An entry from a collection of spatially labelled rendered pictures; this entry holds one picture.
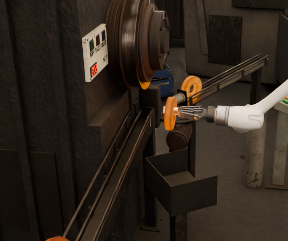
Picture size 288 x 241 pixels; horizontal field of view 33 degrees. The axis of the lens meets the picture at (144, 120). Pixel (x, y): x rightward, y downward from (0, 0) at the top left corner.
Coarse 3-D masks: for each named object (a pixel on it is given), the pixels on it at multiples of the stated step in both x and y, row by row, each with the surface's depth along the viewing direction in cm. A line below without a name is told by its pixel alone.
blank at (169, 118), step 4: (168, 100) 219; (172, 100) 219; (176, 100) 227; (168, 104) 218; (172, 104) 218; (176, 104) 228; (168, 108) 217; (172, 108) 217; (168, 112) 217; (172, 112) 219; (164, 116) 218; (168, 116) 217; (172, 116) 220; (164, 120) 218; (168, 120) 218; (172, 120) 221; (164, 124) 219; (168, 124) 219; (172, 124) 223; (168, 128) 221; (172, 128) 224
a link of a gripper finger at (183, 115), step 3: (180, 111) 220; (183, 114) 219; (186, 114) 218; (189, 114) 217; (192, 114) 217; (195, 114) 217; (183, 117) 219; (186, 117) 219; (189, 117) 218; (192, 117) 217; (198, 117) 216; (195, 120) 217; (198, 120) 216
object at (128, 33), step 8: (128, 0) 219; (136, 0) 218; (128, 8) 216; (136, 8) 214; (128, 16) 214; (136, 16) 212; (128, 24) 213; (136, 24) 212; (128, 32) 213; (136, 32) 213; (128, 40) 213; (136, 40) 214; (128, 48) 214; (136, 48) 215; (128, 56) 215; (136, 56) 216; (128, 64) 217; (136, 64) 217; (128, 72) 221; (136, 72) 218; (128, 80) 226; (136, 80) 225; (144, 88) 236
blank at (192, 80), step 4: (192, 76) 287; (184, 80) 285; (188, 80) 284; (192, 80) 286; (196, 80) 288; (200, 80) 291; (184, 84) 284; (188, 84) 284; (192, 84) 287; (196, 84) 289; (200, 84) 292; (184, 88) 284; (188, 88) 285; (196, 88) 291; (200, 88) 293; (188, 92) 286; (192, 92) 292; (188, 96) 287; (192, 100) 291
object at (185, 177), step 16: (160, 160) 212; (176, 160) 215; (160, 176) 195; (176, 176) 215; (192, 176) 215; (160, 192) 198; (176, 192) 188; (192, 192) 191; (208, 192) 194; (176, 208) 191; (192, 208) 194; (176, 224) 210; (176, 240) 214
